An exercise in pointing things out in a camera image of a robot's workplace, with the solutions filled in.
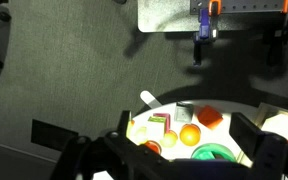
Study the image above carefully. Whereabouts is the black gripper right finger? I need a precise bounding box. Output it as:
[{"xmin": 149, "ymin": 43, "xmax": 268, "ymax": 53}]
[{"xmin": 229, "ymin": 112, "xmax": 287, "ymax": 167}]

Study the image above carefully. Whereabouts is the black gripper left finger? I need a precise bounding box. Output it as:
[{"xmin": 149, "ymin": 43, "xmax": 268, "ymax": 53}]
[{"xmin": 117, "ymin": 110, "xmax": 132, "ymax": 136}]

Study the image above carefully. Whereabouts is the wooden tray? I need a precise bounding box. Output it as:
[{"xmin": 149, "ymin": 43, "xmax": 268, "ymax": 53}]
[{"xmin": 237, "ymin": 102, "xmax": 288, "ymax": 168}]

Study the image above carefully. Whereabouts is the lime green block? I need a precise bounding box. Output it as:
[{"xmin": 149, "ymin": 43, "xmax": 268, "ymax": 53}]
[{"xmin": 148, "ymin": 116, "xmax": 166, "ymax": 123}]

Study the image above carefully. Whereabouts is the magenta block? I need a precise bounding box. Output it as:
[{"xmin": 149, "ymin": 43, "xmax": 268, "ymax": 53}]
[{"xmin": 153, "ymin": 113, "xmax": 171, "ymax": 133}]

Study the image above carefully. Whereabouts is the red-orange block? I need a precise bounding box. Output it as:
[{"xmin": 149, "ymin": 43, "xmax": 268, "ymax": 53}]
[{"xmin": 197, "ymin": 105, "xmax": 223, "ymax": 130}]

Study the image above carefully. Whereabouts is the grey square block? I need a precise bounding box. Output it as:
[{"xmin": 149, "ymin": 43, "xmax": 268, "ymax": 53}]
[{"xmin": 175, "ymin": 102, "xmax": 194, "ymax": 123}]

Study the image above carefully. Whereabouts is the yellow banana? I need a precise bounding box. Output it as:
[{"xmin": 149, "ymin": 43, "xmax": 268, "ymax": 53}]
[{"xmin": 126, "ymin": 120, "xmax": 135, "ymax": 138}]

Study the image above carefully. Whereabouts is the yellow lemon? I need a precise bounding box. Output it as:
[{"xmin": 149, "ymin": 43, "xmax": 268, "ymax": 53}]
[{"xmin": 135, "ymin": 127, "xmax": 148, "ymax": 144}]

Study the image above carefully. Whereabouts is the red apple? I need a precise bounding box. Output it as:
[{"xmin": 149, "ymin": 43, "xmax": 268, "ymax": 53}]
[{"xmin": 145, "ymin": 140, "xmax": 161, "ymax": 154}]

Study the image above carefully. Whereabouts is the yellow peach fruit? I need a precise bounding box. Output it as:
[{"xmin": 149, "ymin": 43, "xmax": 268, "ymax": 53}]
[{"xmin": 160, "ymin": 130, "xmax": 178, "ymax": 148}]

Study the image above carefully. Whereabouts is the green plastic bowl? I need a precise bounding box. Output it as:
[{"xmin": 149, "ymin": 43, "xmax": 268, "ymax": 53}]
[{"xmin": 191, "ymin": 143, "xmax": 236, "ymax": 162}]

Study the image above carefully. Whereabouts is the round white table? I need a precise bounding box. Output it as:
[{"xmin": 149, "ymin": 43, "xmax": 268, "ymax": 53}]
[{"xmin": 127, "ymin": 91, "xmax": 256, "ymax": 162}]

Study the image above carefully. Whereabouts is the orange fruit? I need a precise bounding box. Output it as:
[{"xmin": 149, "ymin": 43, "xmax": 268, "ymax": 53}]
[{"xmin": 180, "ymin": 124, "xmax": 201, "ymax": 146}]

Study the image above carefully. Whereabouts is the purple orange clamp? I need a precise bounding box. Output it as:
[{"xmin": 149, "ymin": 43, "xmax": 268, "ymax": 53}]
[{"xmin": 193, "ymin": 0, "xmax": 222, "ymax": 66}]

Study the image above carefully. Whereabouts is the grey perforated board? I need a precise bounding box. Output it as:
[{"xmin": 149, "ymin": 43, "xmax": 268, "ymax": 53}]
[{"xmin": 189, "ymin": 0, "xmax": 288, "ymax": 15}]

